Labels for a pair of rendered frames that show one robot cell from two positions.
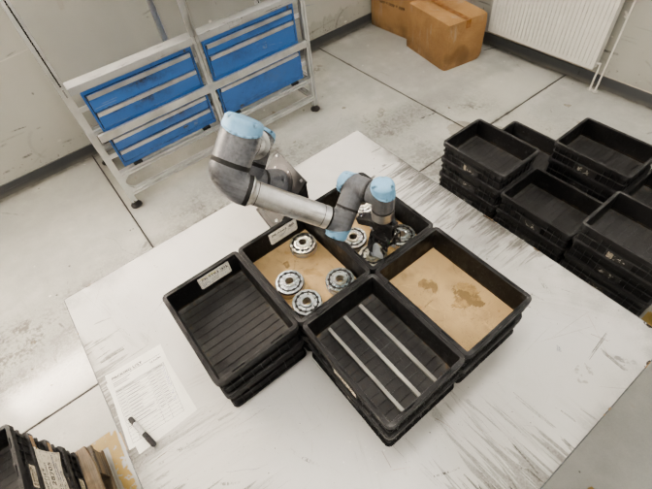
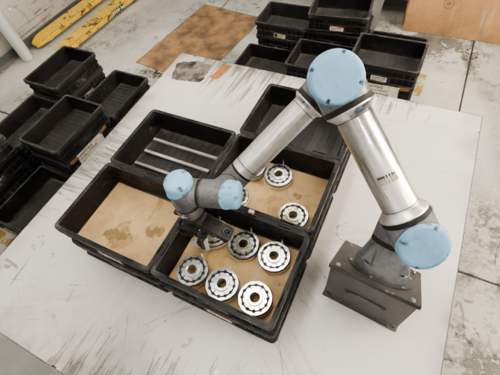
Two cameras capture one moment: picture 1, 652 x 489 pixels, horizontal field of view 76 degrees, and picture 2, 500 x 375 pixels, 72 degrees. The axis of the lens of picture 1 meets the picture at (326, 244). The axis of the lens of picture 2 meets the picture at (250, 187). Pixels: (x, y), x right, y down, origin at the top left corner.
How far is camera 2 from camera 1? 1.50 m
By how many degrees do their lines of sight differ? 72
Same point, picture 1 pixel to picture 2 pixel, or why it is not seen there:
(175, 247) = (449, 196)
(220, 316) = (318, 135)
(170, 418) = not seen: hidden behind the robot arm
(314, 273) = (265, 199)
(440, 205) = not seen: outside the picture
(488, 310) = (99, 229)
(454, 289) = (130, 237)
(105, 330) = (416, 116)
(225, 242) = not seen: hidden behind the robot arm
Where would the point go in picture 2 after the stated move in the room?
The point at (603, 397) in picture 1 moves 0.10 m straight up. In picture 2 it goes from (28, 231) to (12, 219)
